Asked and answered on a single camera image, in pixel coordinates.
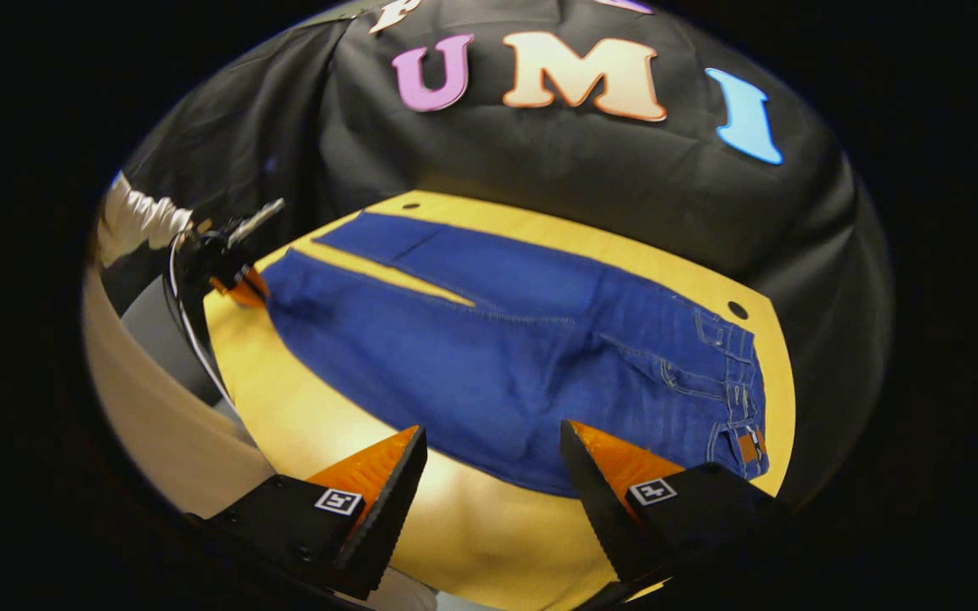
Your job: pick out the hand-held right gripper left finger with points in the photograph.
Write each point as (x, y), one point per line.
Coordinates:
(387, 518)

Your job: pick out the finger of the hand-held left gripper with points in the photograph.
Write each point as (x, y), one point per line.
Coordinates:
(244, 290)

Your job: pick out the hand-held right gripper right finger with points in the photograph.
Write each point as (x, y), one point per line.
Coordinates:
(604, 518)

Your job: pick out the blue denim jeans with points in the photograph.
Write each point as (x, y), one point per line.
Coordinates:
(497, 365)

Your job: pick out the person's light clothing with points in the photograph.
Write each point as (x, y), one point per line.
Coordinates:
(166, 441)

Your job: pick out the black backdrop cloth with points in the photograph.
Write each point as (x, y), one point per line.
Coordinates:
(582, 170)

